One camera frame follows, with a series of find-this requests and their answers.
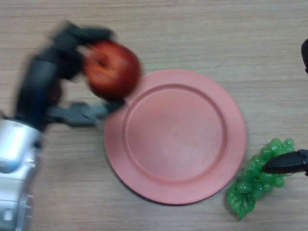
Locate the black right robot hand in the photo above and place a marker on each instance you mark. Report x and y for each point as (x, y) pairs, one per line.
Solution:
(285, 164)

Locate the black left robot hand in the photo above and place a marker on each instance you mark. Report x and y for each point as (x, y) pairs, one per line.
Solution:
(41, 86)

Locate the red apple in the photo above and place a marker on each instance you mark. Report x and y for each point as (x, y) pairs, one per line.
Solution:
(111, 69)

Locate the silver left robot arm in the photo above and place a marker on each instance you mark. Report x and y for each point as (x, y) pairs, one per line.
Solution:
(16, 168)

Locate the pink round plate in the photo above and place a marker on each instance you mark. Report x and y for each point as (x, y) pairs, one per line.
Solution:
(175, 142)

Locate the green plastic grape bunch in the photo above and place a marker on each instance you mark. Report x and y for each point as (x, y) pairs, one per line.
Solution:
(252, 185)

